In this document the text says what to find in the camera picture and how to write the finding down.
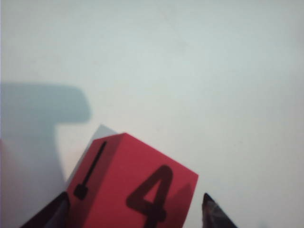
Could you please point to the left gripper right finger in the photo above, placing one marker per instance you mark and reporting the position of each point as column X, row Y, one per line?
column 213, row 216

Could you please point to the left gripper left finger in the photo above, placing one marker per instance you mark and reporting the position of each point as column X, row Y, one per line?
column 52, row 213

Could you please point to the red foam block printed 5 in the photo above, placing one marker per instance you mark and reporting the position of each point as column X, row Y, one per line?
column 118, row 166

